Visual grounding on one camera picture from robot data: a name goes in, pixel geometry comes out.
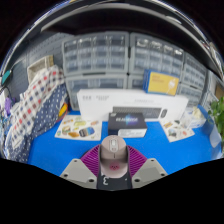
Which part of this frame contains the small black cardboard box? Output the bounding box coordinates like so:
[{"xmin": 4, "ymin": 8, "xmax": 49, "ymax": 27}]
[{"xmin": 107, "ymin": 112, "xmax": 148, "ymax": 139}]

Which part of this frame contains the sticker sheet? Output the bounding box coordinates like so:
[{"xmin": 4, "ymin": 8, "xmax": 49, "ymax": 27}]
[
  {"xmin": 159, "ymin": 119, "xmax": 196, "ymax": 143},
  {"xmin": 54, "ymin": 114, "xmax": 103, "ymax": 142}
]

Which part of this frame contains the white plant pot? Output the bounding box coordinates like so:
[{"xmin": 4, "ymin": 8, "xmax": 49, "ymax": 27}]
[{"xmin": 209, "ymin": 128, "xmax": 224, "ymax": 150}]

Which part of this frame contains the white keyboard packaging box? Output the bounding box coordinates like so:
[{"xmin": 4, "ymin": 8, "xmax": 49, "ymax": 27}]
[{"xmin": 76, "ymin": 88, "xmax": 189, "ymax": 123}]

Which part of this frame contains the woven wicker basket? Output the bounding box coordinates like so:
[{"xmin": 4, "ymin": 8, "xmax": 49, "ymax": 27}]
[{"xmin": 27, "ymin": 54, "xmax": 55, "ymax": 83}]

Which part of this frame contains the red blue checkered cloth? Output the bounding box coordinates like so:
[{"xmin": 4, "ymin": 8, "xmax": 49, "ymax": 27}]
[{"xmin": 11, "ymin": 64, "xmax": 67, "ymax": 134}]

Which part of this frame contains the yellow and blue box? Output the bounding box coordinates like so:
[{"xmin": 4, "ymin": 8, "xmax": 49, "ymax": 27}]
[{"xmin": 142, "ymin": 69, "xmax": 180, "ymax": 97}]

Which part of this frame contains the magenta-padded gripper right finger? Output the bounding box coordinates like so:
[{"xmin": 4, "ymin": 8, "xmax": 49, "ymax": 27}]
[{"xmin": 126, "ymin": 145, "xmax": 168, "ymax": 189}]

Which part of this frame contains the navy polka dot cloth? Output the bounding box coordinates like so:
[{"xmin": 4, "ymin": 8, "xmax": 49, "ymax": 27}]
[{"xmin": 8, "ymin": 83, "xmax": 69, "ymax": 164}]

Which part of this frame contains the green leafy potted plant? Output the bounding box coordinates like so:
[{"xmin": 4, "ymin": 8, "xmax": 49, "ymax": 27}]
[{"xmin": 208, "ymin": 96, "xmax": 224, "ymax": 148}]

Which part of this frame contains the pink beige computer mouse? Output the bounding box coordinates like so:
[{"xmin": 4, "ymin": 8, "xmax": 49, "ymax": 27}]
[{"xmin": 99, "ymin": 134, "xmax": 129, "ymax": 176}]

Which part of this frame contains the cream disposable glove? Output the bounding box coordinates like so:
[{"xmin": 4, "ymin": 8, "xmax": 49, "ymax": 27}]
[{"xmin": 191, "ymin": 107, "xmax": 203, "ymax": 120}]

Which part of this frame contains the dark wall shelf unit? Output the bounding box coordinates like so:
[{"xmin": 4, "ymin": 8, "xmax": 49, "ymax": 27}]
[{"xmin": 39, "ymin": 6, "xmax": 224, "ymax": 73}]

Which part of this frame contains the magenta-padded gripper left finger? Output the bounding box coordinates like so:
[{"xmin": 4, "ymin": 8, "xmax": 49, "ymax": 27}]
[{"xmin": 59, "ymin": 143, "xmax": 103, "ymax": 190}]

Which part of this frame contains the white blue glove box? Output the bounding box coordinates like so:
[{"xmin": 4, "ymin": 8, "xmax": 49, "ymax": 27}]
[{"xmin": 181, "ymin": 106, "xmax": 208, "ymax": 129}]

